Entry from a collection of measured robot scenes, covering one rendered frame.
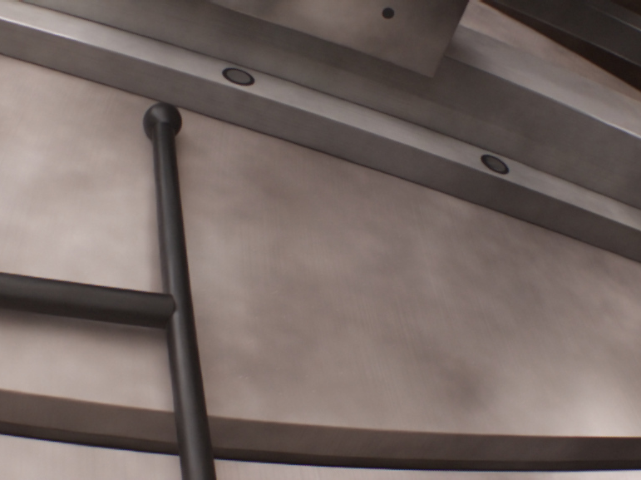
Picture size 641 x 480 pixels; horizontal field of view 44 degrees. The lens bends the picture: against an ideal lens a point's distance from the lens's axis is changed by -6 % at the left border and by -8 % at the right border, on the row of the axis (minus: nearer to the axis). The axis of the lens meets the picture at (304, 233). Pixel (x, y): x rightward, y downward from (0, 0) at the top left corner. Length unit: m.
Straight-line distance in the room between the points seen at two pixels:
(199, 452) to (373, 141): 0.55
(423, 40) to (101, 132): 0.38
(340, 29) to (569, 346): 0.44
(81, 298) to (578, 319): 0.59
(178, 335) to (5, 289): 0.15
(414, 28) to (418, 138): 0.18
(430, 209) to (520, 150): 0.17
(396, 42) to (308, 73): 0.15
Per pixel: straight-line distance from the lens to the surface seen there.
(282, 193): 0.94
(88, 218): 0.82
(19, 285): 0.68
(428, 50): 0.96
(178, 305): 0.70
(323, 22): 0.94
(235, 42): 1.05
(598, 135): 1.17
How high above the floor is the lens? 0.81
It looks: 34 degrees down
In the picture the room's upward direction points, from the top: 24 degrees clockwise
